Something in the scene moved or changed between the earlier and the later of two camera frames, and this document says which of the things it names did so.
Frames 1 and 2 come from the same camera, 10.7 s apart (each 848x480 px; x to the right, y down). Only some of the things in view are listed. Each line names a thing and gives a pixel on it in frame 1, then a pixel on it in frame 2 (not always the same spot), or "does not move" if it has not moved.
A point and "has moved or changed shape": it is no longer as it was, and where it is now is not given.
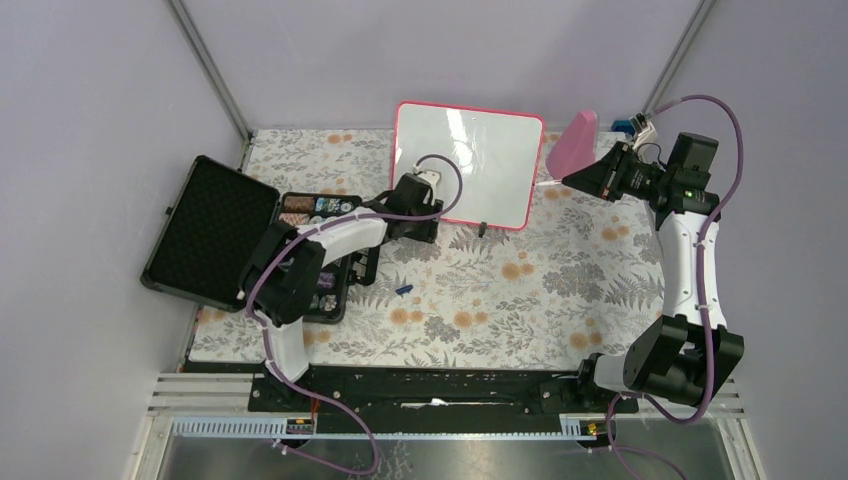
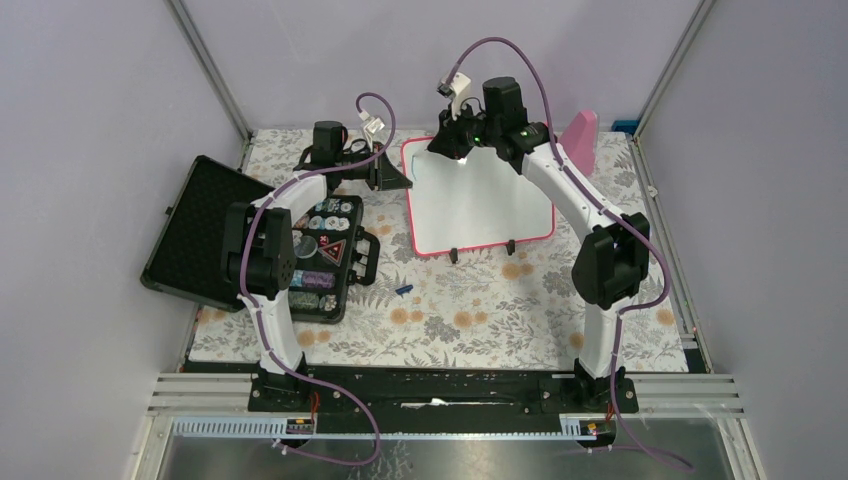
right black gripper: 604,178 → 447,141
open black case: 213,230 does not move
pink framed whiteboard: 498,152 has moved or changed shape
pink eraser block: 575,148 does not move
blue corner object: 624,125 does not move
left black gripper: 427,231 → 383,175
